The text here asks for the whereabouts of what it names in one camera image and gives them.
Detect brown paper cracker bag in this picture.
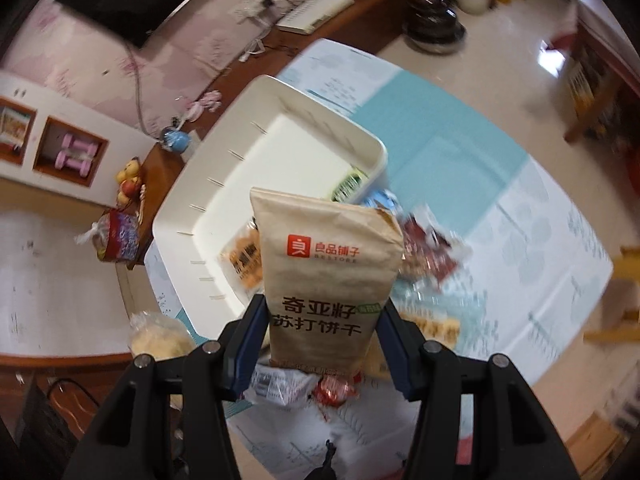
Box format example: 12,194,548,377
250,188,404,377

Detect bread in clear bag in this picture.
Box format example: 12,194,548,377
129,311,196,361

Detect small red candy packet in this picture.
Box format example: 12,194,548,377
310,375,358,408

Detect dark red snack packet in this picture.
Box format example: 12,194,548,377
398,214,472,288

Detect white plastic storage bin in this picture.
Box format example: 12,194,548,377
153,76,388,339

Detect red bag of fruit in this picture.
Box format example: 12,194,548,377
74,209,140,263

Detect pink dumbbells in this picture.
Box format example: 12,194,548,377
54,133,100,178

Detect black robot vacuum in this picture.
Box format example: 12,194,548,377
402,0,466,55

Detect white power strip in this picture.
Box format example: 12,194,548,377
228,0,305,24

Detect white router box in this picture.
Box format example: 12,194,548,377
276,0,355,36

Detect white wall shelf cabinet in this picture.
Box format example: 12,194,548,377
1,70,155,206

